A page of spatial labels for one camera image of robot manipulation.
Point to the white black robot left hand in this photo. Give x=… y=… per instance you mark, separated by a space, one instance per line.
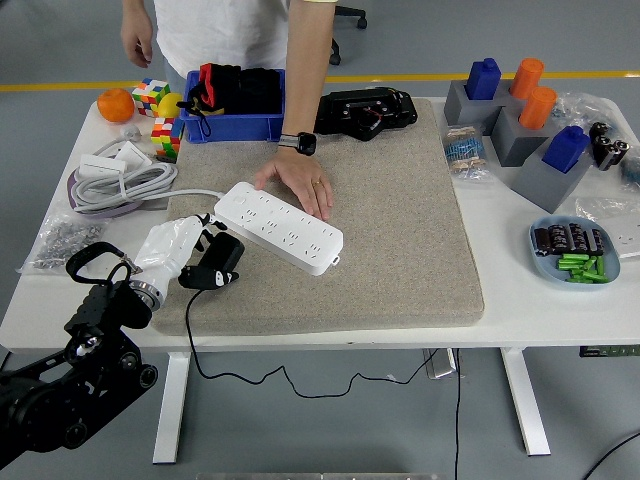
x=165 y=250

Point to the person's right hand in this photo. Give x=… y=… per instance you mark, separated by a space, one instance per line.
x=137 y=45

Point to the person's left hand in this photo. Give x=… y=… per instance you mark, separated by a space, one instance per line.
x=300 y=175

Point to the black plug adapter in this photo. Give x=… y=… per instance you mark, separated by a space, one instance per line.
x=225 y=252

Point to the white power strip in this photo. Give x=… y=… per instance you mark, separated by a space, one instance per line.
x=280 y=235

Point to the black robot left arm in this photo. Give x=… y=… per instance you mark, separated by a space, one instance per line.
x=100 y=310

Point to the person's left forearm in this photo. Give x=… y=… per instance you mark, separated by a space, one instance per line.
x=305 y=75

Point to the colourful puzzle cube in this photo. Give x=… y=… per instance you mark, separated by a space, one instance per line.
x=150 y=97
x=167 y=137

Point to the orange fruit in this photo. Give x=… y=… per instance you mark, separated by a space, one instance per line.
x=116 y=105

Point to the blue plastic bin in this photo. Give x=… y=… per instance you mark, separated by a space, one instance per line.
x=235 y=127

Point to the black machine part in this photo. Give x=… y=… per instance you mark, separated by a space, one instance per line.
x=360 y=112

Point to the black red cloth bundle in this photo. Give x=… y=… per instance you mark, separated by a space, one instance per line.
x=215 y=85

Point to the person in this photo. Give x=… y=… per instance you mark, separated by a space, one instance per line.
x=225 y=30

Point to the black foam stack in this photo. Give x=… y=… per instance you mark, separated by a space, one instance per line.
x=260 y=90

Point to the bag of metal screws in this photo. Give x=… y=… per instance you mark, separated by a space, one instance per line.
x=65 y=242

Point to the white square panel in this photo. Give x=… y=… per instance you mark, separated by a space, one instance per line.
x=132 y=154

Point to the white rectangular box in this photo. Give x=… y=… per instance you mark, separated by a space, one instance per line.
x=100 y=165

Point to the grey-brown mat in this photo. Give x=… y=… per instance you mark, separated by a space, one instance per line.
x=390 y=240

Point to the white table leg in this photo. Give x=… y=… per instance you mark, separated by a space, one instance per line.
x=172 y=405
x=527 y=405

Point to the black office chair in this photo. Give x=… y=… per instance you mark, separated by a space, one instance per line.
x=350 y=14

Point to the bag of resistors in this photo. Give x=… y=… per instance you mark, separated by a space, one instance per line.
x=467 y=152

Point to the grey holder block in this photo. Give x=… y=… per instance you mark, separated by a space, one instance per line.
x=457 y=112
x=511 y=102
x=515 y=145
x=542 y=190

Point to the blue block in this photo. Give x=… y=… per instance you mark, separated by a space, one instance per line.
x=482 y=80
x=565 y=150

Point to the silver metal box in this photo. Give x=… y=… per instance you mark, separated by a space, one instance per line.
x=441 y=364

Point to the orange cylinder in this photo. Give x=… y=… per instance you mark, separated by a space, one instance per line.
x=537 y=107
x=527 y=77

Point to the black capacitor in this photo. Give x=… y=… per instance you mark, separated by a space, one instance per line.
x=595 y=240
x=541 y=241
x=576 y=235
x=558 y=237

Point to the light blue plate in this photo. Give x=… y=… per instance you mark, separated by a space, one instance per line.
x=547 y=270

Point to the clear bag of small parts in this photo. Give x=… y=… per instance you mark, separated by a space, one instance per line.
x=575 y=107

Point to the green battery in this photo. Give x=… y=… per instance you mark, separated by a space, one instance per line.
x=579 y=280
x=596 y=277
x=600 y=266
x=572 y=258
x=570 y=265

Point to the black cylinder cell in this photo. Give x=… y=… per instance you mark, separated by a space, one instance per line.
x=621 y=150
x=598 y=131
x=605 y=155

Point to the clear plastic bag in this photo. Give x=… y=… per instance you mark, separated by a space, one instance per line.
x=600 y=207

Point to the bag of blue parts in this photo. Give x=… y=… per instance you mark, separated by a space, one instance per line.
x=632 y=170

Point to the table control panel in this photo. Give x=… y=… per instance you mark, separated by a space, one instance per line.
x=610 y=351

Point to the white round wall plug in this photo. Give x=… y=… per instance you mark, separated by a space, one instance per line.
x=131 y=132

